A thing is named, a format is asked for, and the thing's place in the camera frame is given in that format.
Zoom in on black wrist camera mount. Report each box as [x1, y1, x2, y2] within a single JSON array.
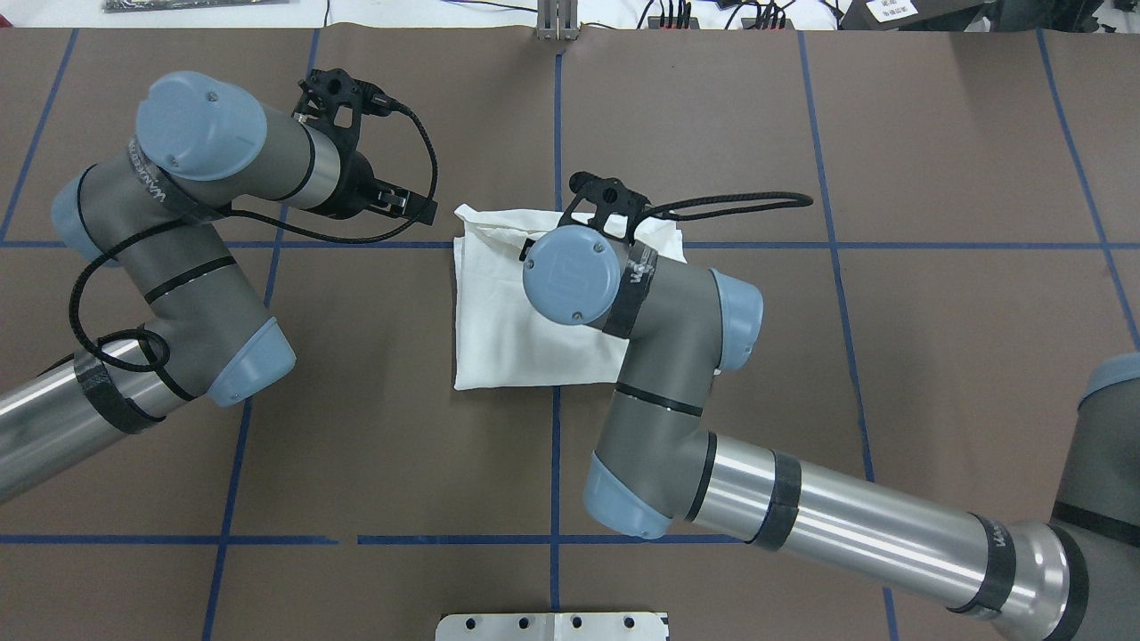
[[557, 171, 650, 248]]

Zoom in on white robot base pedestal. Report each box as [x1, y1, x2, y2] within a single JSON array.
[[435, 612, 671, 640]]

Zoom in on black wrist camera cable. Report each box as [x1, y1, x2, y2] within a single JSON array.
[[646, 190, 814, 222]]

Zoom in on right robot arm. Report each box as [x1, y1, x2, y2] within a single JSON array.
[[518, 224, 1137, 640]]

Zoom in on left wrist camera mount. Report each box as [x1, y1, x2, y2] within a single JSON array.
[[293, 68, 396, 159]]

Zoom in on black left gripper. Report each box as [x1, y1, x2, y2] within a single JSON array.
[[316, 151, 438, 224]]

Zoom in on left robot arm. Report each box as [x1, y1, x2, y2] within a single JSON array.
[[1, 68, 439, 500]]

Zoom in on white long-sleeve printed shirt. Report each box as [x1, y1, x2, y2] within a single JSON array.
[[451, 204, 689, 392]]

